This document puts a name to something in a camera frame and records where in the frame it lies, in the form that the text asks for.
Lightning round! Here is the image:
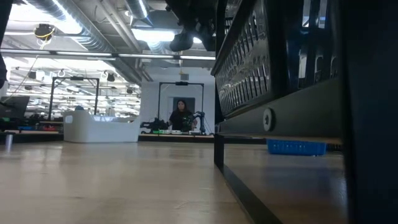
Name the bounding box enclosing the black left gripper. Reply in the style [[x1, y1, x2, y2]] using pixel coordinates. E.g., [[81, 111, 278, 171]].
[[164, 0, 218, 53]]

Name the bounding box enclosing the black slotted plastic basket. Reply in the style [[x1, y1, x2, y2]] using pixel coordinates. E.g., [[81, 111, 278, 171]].
[[213, 30, 289, 119], [210, 0, 289, 77]]

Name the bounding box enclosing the black monitor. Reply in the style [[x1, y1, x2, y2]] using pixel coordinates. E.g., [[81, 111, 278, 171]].
[[0, 95, 30, 123]]

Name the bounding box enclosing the black background rig frame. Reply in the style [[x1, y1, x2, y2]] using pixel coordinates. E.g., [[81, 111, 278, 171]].
[[157, 81, 205, 125], [48, 76, 100, 121]]

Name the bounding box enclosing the silver metal post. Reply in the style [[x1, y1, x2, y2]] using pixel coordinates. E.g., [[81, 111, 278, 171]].
[[4, 133, 14, 151]]

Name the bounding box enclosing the silver ventilation duct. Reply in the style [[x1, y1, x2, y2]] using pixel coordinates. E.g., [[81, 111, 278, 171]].
[[26, 0, 147, 85]]

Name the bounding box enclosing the white plastic basket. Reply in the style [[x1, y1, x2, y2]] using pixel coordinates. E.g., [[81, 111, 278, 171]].
[[63, 110, 141, 144]]

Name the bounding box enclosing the grey door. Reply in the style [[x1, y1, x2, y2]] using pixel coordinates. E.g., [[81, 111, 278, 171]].
[[172, 97, 196, 113]]

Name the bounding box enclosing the long ceiling light rail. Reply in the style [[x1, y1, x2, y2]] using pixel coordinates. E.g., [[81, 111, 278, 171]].
[[0, 48, 216, 62]]

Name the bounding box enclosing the bright ceiling light panel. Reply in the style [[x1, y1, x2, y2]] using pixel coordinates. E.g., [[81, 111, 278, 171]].
[[132, 28, 215, 44]]

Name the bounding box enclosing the yellow ceiling cable reel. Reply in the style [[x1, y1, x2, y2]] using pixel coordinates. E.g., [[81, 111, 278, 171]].
[[33, 23, 57, 41]]

